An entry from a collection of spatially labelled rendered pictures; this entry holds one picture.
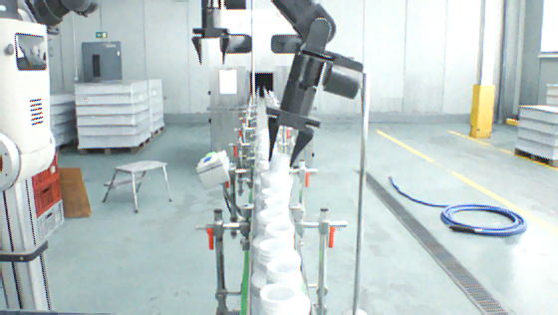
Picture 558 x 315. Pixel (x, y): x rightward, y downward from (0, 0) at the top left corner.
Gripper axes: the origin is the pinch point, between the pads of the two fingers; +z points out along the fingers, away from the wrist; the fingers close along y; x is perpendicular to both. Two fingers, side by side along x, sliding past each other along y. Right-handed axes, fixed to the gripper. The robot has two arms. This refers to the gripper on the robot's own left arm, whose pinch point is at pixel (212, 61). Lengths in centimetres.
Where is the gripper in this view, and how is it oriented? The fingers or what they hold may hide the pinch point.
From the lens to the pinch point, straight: 125.0
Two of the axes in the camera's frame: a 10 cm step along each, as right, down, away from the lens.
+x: 0.4, 2.0, -9.8
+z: 0.0, 9.8, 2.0
